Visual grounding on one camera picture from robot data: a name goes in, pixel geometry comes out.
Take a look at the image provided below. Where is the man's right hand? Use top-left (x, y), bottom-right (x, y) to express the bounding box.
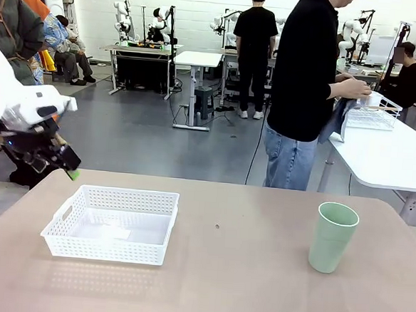
top-left (338, 77), bottom-right (373, 103)

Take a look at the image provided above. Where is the blue patterned garment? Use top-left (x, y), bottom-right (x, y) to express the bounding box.
top-left (30, 11), bottom-right (68, 88)

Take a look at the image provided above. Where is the white perforated plastic basket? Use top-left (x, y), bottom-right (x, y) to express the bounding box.
top-left (38, 182), bottom-right (181, 268)

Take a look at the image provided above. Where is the large white table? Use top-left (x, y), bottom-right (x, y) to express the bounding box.
top-left (313, 95), bottom-right (416, 229)

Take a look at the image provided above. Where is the white wire dish rack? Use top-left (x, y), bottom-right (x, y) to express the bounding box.
top-left (344, 88), bottom-right (405, 132)

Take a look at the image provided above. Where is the wood-top robot desk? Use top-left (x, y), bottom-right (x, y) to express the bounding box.
top-left (97, 38), bottom-right (185, 102)

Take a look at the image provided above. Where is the seated man in black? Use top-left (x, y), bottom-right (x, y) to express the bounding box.
top-left (377, 39), bottom-right (416, 124)

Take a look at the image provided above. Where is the man's right forearm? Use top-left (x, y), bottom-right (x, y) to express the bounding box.
top-left (326, 81), bottom-right (343, 100)

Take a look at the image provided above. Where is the standing man in black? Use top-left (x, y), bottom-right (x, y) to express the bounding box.
top-left (227, 0), bottom-right (282, 122)

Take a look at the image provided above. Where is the seated person in beige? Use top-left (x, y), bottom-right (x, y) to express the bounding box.
top-left (51, 14), bottom-right (101, 88)

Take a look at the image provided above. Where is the blue-grey cloth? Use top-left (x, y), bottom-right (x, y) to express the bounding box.
top-left (317, 95), bottom-right (358, 145)

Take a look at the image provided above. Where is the grey-frame work desk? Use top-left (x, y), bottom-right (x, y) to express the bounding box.
top-left (217, 46), bottom-right (277, 110)

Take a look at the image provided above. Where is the yellow cloth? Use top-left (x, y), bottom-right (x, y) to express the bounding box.
top-left (41, 49), bottom-right (58, 73)

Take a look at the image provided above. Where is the white monitor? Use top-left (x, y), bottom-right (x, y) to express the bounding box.
top-left (365, 33), bottom-right (396, 68)

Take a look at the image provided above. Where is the small white cup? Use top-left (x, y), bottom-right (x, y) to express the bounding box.
top-left (357, 90), bottom-right (383, 109)

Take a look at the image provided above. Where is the man in black sweater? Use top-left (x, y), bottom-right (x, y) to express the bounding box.
top-left (261, 0), bottom-right (359, 194)

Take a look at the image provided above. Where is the small white desk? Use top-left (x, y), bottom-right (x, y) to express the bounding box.
top-left (168, 48), bottom-right (224, 133)

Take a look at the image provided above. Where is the black camera stand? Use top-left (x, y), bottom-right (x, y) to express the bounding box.
top-left (378, 19), bottom-right (414, 93)

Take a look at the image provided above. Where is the grey plastic stool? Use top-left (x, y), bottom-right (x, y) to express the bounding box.
top-left (192, 85), bottom-right (217, 121)

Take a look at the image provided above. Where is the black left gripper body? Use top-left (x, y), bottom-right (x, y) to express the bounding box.
top-left (0, 112), bottom-right (67, 171)

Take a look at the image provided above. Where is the man's left hand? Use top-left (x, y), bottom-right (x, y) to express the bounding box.
top-left (334, 72), bottom-right (356, 85)

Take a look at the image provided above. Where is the figure in olive jacket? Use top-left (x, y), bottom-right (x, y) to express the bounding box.
top-left (0, 0), bottom-right (68, 192)

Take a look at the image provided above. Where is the thin black floor cable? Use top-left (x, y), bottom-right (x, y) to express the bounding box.
top-left (244, 111), bottom-right (269, 188)

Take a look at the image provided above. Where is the pale green plastic cup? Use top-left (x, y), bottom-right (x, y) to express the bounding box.
top-left (306, 200), bottom-right (362, 276)

